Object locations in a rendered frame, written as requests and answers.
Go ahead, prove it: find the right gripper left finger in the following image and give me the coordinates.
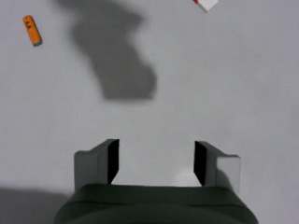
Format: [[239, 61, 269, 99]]
[[74, 138, 120, 193]]

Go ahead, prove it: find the orange aa battery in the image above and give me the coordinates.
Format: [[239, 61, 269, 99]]
[[22, 15, 42, 47]]

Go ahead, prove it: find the red eraser with white tip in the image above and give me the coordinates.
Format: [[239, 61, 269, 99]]
[[193, 0, 219, 14]]

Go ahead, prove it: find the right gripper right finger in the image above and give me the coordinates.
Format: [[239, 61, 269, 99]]
[[193, 141, 241, 197]]

